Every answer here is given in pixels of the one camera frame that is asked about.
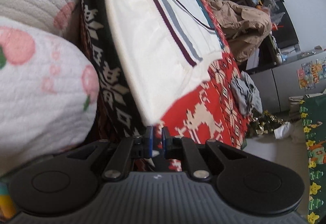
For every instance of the red paper cup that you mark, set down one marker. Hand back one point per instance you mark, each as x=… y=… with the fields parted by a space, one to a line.
x=277 y=28

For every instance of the green Christmas banner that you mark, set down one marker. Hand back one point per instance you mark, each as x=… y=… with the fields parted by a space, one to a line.
x=315 y=150

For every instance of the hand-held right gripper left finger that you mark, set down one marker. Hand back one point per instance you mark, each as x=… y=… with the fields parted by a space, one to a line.
x=150 y=142

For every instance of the beige jacket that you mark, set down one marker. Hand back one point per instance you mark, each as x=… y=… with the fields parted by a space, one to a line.
x=242 y=23

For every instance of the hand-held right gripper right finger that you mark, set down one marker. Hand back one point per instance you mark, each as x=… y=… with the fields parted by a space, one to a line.
x=164 y=142

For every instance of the red patterned blanket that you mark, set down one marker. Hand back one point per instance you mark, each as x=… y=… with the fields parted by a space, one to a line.
x=219 y=102

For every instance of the cluster of fridge stickers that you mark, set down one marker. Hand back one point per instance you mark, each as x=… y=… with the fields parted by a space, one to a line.
x=310 y=74

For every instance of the white knit vest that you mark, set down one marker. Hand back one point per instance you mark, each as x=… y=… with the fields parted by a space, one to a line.
x=152 y=35

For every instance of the white hanging cloth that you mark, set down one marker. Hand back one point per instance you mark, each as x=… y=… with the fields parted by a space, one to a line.
x=282 y=130

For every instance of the grey garment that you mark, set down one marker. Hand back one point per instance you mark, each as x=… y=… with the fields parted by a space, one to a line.
x=245 y=94

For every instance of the grey refrigerator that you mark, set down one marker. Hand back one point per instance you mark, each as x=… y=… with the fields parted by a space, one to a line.
x=287 y=86

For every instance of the small Christmas tree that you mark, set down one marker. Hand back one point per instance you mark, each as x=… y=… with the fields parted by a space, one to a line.
x=264 y=122

